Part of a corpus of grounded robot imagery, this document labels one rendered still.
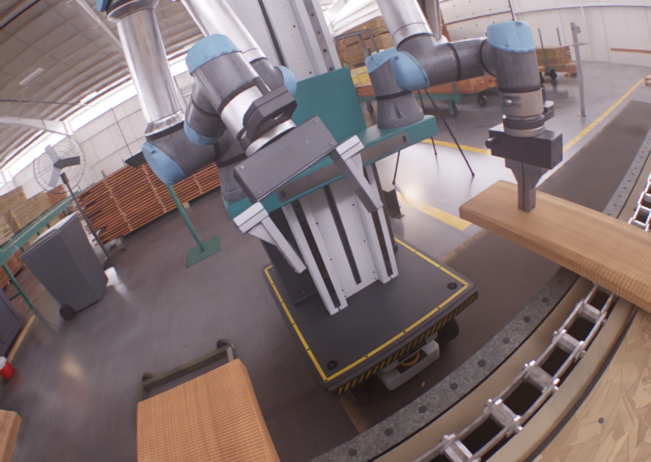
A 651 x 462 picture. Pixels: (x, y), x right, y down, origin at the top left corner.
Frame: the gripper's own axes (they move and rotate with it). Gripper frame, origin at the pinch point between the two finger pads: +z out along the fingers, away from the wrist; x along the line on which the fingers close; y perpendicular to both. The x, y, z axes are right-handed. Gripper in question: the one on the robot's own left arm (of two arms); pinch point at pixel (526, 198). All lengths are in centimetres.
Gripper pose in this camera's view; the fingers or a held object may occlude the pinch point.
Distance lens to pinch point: 60.5
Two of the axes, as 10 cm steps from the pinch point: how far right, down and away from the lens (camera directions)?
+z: 3.1, 8.4, 4.4
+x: 3.9, 3.1, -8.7
